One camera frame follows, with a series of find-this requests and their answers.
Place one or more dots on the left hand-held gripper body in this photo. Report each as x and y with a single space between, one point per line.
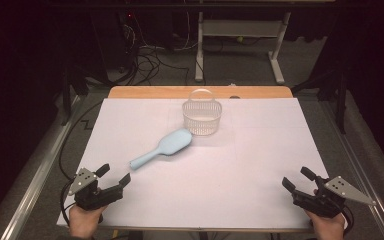
91 196

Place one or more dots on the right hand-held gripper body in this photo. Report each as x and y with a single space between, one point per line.
326 200

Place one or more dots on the light blue hairbrush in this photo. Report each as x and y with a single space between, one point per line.
170 145

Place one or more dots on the white plastic basket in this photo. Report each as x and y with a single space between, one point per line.
201 121

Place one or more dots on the person's left hand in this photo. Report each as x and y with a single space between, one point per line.
85 221

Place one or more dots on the person's right hand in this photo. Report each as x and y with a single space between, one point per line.
328 228

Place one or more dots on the white paper sheet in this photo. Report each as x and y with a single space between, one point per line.
213 180

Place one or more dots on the black stand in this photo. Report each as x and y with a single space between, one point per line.
340 100
67 96

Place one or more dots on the small yellow-green ball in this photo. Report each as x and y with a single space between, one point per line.
240 39

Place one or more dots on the metal floor rail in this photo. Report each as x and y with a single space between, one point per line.
38 173
360 170

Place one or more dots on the white metal desk frame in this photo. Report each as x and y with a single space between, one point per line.
243 28

